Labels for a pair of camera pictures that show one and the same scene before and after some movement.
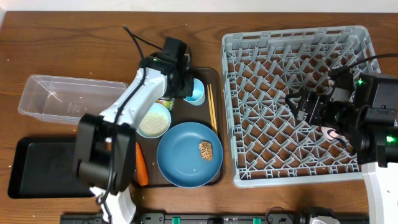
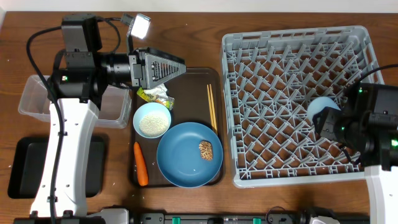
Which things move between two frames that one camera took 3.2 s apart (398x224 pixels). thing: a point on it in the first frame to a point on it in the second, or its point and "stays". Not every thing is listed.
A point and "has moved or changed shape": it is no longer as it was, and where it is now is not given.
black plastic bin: [42, 168] stays
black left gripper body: [185, 84] to [137, 70]
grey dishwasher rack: [269, 145] stays
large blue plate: [179, 157] stays
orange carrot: [142, 173] stays
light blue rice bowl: [155, 122] stays
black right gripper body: [321, 112] to [334, 127]
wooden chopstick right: [213, 108] stays
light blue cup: [198, 94] has moved or changed shape
